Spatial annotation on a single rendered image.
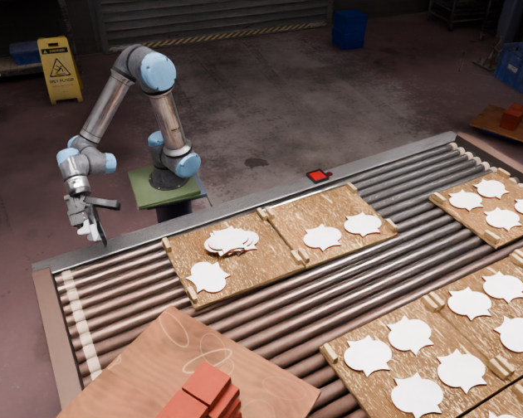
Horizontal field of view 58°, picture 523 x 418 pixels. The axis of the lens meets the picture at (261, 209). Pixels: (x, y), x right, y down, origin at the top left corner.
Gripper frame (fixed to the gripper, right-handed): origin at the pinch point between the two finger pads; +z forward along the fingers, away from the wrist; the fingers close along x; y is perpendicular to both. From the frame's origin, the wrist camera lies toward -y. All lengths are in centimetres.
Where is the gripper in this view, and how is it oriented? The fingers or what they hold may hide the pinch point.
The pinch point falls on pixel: (103, 244)
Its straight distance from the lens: 165.9
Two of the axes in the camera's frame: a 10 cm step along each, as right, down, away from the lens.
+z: 3.6, 9.2, -1.7
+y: -9.3, 3.3, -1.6
